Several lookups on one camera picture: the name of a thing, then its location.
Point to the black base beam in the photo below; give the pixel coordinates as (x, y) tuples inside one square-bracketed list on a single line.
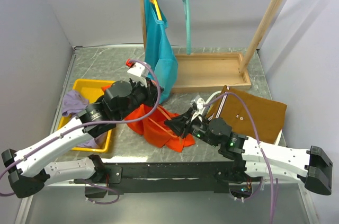
[(173, 177)]

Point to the wooden clothes rack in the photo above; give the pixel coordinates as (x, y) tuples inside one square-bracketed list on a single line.
[(203, 72)]

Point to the purple t shirt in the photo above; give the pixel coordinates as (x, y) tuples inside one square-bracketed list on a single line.
[(73, 102)]

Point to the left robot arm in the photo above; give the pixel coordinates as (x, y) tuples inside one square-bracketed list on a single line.
[(31, 169)]

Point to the teal plastic hanger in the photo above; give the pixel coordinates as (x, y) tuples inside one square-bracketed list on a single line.
[(186, 5)]

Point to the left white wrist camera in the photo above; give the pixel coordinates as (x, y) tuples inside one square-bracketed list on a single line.
[(137, 71)]

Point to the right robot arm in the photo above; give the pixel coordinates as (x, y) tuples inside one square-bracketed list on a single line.
[(251, 159)]

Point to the orange plastic hanger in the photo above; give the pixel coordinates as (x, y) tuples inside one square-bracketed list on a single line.
[(157, 132)]

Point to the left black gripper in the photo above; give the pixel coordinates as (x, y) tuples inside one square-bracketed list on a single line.
[(150, 90)]

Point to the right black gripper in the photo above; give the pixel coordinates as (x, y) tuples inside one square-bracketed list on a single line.
[(180, 124)]

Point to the white plastic basket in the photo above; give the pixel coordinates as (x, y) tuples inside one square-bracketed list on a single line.
[(209, 99)]

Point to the orange t shirt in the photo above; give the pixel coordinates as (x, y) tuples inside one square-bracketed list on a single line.
[(140, 128)]

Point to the yellow plastic tray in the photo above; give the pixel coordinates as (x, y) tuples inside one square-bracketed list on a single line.
[(91, 89)]

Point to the blue t shirt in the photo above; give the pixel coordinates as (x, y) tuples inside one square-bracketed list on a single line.
[(159, 54)]

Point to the brown shorts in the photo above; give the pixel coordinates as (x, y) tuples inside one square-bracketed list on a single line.
[(259, 115)]

